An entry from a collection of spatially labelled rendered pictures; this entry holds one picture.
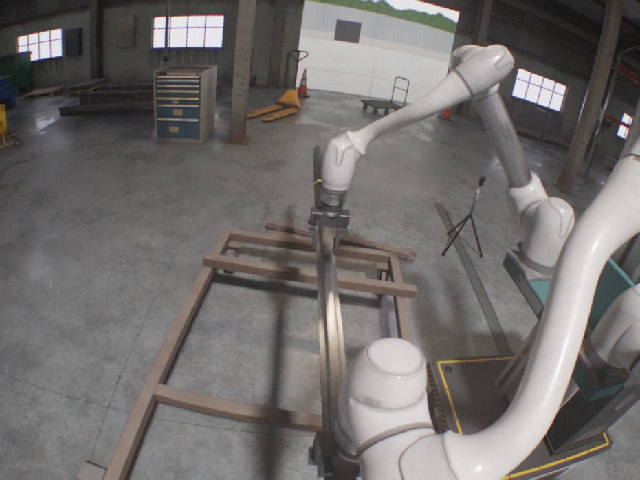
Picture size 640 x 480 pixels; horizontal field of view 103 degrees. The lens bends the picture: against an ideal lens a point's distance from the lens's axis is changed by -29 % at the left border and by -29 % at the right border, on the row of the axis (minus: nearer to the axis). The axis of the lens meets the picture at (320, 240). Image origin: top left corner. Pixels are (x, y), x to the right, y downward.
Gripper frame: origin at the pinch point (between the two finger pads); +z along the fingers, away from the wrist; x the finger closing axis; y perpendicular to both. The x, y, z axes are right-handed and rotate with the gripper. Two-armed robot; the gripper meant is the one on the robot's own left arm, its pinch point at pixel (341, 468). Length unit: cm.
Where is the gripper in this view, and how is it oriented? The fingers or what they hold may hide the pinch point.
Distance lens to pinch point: 75.1
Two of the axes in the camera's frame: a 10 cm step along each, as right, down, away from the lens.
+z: -1.2, 8.3, 5.4
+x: 9.9, 0.9, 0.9
